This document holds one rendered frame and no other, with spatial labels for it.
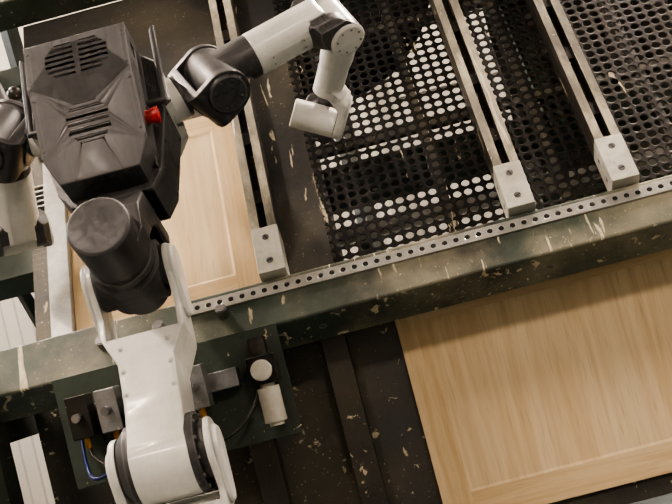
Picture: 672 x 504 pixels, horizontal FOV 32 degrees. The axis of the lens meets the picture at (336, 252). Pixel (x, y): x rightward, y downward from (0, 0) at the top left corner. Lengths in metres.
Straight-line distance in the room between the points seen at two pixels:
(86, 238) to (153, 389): 0.29
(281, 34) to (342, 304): 0.59
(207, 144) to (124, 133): 0.77
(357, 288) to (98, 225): 0.71
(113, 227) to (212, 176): 0.86
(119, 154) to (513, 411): 1.15
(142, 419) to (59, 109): 0.59
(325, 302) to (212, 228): 0.38
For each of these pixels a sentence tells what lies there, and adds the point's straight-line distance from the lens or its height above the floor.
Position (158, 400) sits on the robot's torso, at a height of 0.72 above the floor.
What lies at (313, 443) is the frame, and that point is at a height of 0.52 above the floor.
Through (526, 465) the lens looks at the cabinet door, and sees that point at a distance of 2.78.
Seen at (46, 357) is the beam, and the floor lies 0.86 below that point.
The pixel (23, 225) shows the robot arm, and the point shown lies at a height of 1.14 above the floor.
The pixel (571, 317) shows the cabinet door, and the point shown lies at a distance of 2.77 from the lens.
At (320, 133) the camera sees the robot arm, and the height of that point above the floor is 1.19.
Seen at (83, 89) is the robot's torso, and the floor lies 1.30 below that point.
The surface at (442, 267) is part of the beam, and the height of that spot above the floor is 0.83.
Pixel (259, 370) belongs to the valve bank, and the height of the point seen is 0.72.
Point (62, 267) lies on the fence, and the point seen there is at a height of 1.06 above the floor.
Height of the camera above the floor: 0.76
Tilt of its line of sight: 4 degrees up
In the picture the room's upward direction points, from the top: 15 degrees counter-clockwise
